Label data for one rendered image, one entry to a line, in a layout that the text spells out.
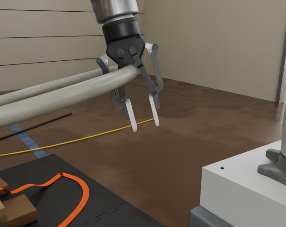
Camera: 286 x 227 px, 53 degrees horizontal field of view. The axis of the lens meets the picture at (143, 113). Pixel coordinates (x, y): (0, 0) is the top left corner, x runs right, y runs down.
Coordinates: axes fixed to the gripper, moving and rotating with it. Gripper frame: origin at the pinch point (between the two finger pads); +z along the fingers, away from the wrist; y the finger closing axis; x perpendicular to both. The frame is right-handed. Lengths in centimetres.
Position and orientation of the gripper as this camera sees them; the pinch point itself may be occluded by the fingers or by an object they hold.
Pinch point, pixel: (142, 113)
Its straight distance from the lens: 63.8
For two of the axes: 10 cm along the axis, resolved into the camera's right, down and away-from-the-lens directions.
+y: -9.7, 2.3, 0.8
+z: 2.5, 9.4, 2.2
